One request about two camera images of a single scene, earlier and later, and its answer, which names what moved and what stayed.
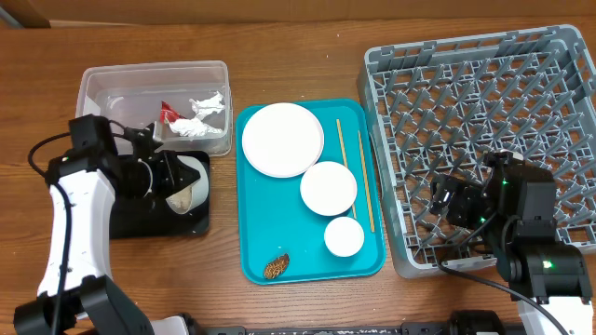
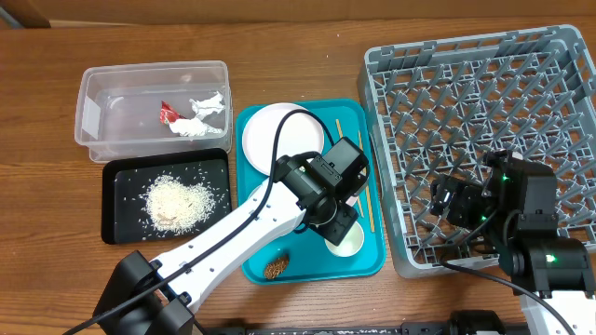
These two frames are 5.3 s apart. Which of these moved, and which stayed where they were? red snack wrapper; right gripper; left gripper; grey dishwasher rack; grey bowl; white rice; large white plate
Moved: left gripper; white rice; grey bowl
Stayed: large white plate; grey dishwasher rack; red snack wrapper; right gripper
